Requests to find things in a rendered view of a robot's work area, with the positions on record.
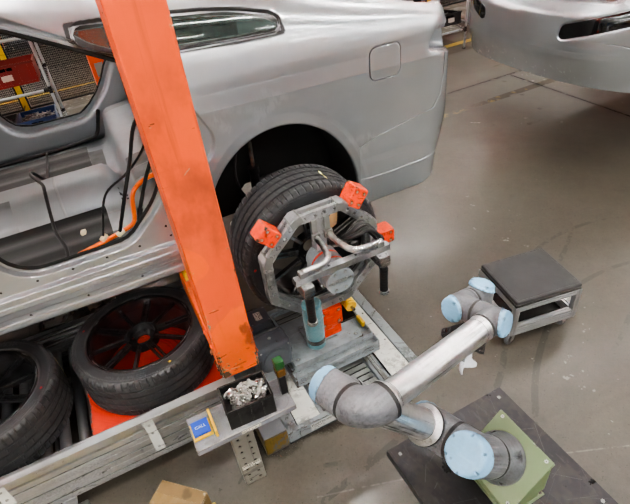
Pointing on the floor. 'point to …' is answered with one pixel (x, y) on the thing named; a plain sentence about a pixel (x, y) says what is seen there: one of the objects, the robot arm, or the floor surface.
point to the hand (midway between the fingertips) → (461, 362)
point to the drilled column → (248, 457)
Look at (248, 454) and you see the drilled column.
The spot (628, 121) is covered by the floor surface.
